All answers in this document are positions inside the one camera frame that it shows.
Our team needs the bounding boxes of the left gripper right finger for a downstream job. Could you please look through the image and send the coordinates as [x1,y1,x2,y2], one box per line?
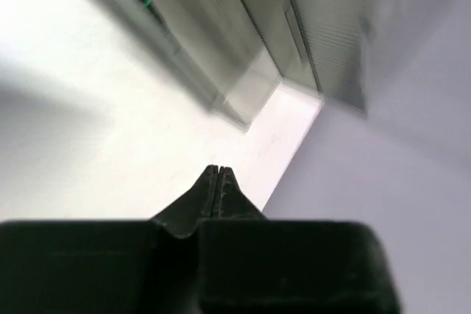
[198,167,401,313]

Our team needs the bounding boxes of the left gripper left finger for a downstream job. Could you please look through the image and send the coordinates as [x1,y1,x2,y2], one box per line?
[1,166,217,313]

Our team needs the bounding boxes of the clear plastic drawer cabinet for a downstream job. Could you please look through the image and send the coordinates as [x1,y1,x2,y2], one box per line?
[97,0,372,126]

